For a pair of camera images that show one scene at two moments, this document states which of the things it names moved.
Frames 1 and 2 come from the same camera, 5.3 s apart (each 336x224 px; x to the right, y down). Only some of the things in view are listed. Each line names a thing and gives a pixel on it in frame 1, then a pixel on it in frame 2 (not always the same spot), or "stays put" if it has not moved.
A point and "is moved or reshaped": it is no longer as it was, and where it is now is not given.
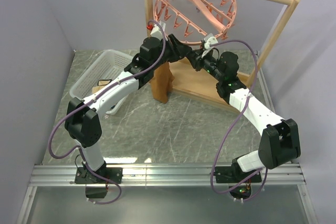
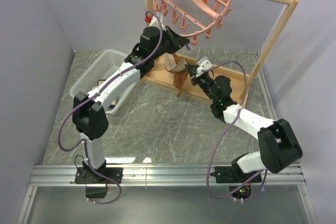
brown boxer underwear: x=161 y=82 → x=178 y=66
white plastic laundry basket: x=108 y=65 stays put
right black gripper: x=195 y=57 → x=192 y=69
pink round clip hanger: x=187 y=14 is moved or reshaped
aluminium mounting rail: x=43 y=175 stays put
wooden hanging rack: x=185 y=78 stays put
